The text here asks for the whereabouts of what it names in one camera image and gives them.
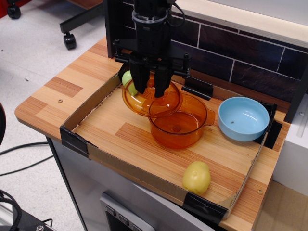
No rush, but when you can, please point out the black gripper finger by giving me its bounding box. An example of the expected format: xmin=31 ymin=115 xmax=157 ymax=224
xmin=129 ymin=56 xmax=150 ymax=94
xmin=154 ymin=66 xmax=173 ymax=98

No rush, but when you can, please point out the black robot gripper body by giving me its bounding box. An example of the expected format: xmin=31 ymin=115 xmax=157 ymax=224
xmin=113 ymin=11 xmax=191 ymax=77

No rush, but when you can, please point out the orange transparent pot lid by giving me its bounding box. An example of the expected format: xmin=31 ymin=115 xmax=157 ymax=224
xmin=122 ymin=75 xmax=182 ymax=118

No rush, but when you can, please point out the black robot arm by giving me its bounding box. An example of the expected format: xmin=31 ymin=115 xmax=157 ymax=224
xmin=113 ymin=0 xmax=191 ymax=98

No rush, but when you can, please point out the orange transparent pot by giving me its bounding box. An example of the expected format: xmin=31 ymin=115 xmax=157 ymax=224
xmin=149 ymin=93 xmax=216 ymax=149

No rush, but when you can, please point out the green plastic pear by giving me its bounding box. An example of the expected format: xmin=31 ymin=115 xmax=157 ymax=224
xmin=122 ymin=71 xmax=138 ymax=96

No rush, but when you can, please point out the light blue bowl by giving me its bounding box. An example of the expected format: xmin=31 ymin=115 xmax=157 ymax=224
xmin=218 ymin=97 xmax=270 ymax=141

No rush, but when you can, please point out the cardboard fence with black tape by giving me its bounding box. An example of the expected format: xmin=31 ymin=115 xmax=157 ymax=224
xmin=59 ymin=55 xmax=283 ymax=226

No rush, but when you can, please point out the yellow plastic potato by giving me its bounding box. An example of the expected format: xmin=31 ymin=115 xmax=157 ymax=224
xmin=182 ymin=161 xmax=211 ymax=195

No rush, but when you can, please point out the black chair base with casters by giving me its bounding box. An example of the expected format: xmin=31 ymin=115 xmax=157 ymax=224
xmin=6 ymin=0 xmax=104 ymax=51

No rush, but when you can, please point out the black floor cable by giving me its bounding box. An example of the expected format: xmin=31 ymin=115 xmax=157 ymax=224
xmin=0 ymin=141 xmax=55 ymax=177

